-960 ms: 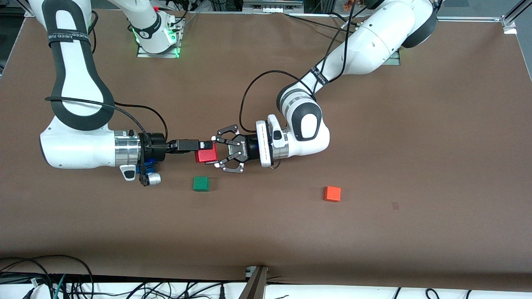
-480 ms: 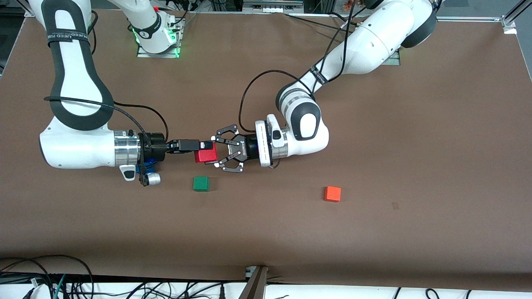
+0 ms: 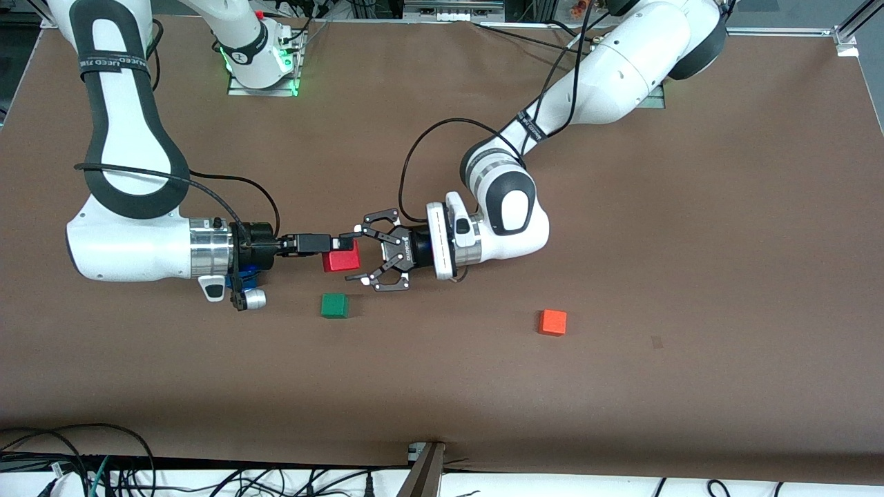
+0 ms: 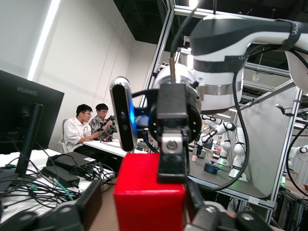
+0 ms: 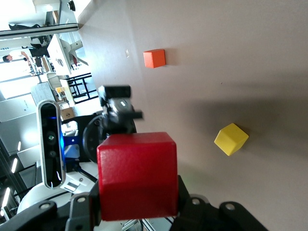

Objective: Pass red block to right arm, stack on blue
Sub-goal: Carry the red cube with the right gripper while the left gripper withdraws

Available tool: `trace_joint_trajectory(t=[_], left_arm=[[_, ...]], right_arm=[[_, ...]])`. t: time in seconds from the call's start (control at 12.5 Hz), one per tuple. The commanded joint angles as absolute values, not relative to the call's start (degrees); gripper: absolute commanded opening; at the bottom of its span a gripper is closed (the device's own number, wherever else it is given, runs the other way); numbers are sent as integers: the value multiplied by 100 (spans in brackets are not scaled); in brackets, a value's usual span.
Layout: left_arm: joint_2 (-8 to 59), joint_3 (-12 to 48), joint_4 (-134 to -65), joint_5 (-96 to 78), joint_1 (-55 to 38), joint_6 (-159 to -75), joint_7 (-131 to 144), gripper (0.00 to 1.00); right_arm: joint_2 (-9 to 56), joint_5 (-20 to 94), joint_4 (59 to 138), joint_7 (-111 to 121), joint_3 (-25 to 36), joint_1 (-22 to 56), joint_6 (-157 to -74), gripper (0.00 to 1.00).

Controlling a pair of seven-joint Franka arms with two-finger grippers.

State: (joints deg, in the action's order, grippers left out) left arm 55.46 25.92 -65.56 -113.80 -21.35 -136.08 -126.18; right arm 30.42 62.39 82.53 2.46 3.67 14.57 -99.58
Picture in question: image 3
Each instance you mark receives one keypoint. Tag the green block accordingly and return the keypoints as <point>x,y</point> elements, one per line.
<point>334,306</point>

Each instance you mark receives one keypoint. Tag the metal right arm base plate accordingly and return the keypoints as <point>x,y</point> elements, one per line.
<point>262,92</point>

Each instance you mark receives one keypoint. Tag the silver power strip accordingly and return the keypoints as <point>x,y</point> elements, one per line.
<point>452,12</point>

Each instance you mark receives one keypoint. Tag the red block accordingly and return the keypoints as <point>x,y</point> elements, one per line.
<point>342,261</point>

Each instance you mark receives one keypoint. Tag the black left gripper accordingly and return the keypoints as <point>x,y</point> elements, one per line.
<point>415,249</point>

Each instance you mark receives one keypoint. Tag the metal camera stand post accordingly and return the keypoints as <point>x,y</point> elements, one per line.
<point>423,476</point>

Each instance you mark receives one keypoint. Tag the aluminium frame rail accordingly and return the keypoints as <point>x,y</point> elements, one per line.
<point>794,31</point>

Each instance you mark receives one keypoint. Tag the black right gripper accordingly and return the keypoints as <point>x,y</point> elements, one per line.
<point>261,239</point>

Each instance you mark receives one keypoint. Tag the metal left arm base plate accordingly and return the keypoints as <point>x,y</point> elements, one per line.
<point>657,102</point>

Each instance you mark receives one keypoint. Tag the blue block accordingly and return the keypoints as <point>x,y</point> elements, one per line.
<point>250,275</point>

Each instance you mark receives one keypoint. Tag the brown table cover sheet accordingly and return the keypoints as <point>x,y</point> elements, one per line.
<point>621,241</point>

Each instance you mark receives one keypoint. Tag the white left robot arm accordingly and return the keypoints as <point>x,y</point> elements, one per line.
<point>621,69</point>

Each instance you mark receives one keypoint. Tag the orange block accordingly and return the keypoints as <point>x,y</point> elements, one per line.
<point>552,322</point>

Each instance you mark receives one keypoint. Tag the aluminium corner bracket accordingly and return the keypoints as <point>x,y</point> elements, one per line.
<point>844,40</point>

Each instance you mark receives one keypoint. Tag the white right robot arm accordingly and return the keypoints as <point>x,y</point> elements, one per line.
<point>131,248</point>

